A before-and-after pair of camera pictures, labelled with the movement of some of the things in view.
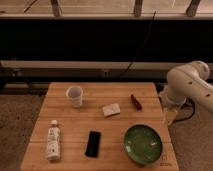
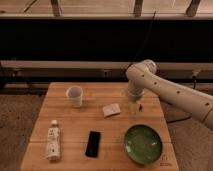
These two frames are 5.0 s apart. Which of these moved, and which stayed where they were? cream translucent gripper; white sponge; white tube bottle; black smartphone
Moved: cream translucent gripper
Stayed: white tube bottle; white sponge; black smartphone
